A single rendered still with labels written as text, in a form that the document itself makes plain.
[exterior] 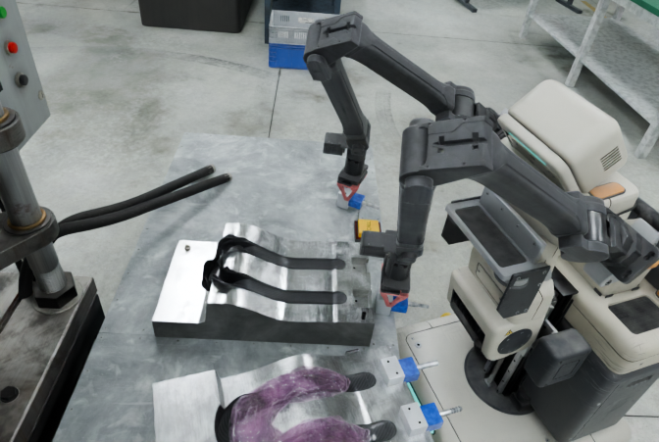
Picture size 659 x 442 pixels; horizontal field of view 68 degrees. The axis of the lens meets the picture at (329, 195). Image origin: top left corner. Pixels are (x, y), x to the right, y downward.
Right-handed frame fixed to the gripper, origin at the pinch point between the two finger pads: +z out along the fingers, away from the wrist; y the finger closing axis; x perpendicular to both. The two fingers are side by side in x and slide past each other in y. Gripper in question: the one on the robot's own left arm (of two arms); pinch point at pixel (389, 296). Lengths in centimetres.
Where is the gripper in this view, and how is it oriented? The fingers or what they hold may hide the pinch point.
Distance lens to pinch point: 126.9
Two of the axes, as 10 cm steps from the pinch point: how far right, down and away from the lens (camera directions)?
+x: 9.9, 1.6, -0.3
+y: -1.2, 6.2, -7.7
